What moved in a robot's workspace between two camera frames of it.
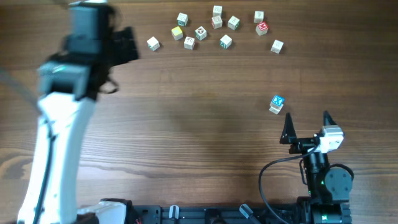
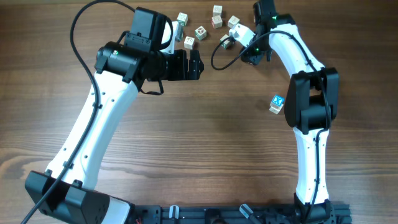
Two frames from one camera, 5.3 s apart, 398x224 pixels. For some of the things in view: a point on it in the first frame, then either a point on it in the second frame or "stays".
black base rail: [323, 213] stays
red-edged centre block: [217, 22] stays
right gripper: [288, 137] -> [247, 56]
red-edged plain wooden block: [275, 110] stays
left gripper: [135, 53] -> [180, 73]
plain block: [217, 11] stays
